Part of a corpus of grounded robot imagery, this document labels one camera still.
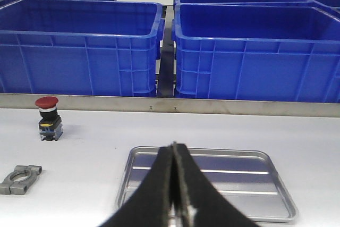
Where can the silver metal tray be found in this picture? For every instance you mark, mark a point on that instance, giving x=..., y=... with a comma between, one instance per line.
x=246, y=178

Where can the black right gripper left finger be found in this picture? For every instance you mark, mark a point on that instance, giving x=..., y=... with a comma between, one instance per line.
x=151, y=202

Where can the grey metal pipe clamp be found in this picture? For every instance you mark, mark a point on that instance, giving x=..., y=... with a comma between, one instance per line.
x=19, y=181

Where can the red emergency stop button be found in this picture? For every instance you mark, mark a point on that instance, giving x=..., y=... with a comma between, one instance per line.
x=50, y=125

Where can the steel table edge rail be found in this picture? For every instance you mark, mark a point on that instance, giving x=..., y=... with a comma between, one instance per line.
x=196, y=106

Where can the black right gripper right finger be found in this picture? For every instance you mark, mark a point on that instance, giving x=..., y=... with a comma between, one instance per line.
x=199, y=203

